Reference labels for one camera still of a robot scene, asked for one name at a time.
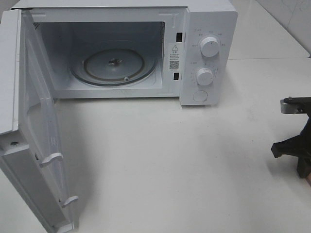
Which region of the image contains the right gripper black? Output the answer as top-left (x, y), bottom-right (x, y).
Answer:
top-left (271, 97), bottom-right (311, 178)

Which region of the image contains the pink round plate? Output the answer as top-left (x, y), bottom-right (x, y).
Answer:
top-left (306, 174), bottom-right (311, 186)

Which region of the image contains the upper white power knob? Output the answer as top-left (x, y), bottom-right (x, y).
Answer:
top-left (200, 35), bottom-right (220, 57)

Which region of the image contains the white microwave oven body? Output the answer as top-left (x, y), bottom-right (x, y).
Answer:
top-left (12, 0), bottom-right (238, 105)

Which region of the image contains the round white door button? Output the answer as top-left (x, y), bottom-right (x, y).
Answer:
top-left (193, 90), bottom-right (208, 102)

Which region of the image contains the lower white timer knob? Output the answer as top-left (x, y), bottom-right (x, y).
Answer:
top-left (196, 68), bottom-right (214, 86)

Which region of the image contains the white warning label sticker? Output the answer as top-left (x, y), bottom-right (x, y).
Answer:
top-left (168, 43), bottom-right (180, 71)

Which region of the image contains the glass microwave turntable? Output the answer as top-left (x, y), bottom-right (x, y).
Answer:
top-left (69, 40), bottom-right (158, 87)

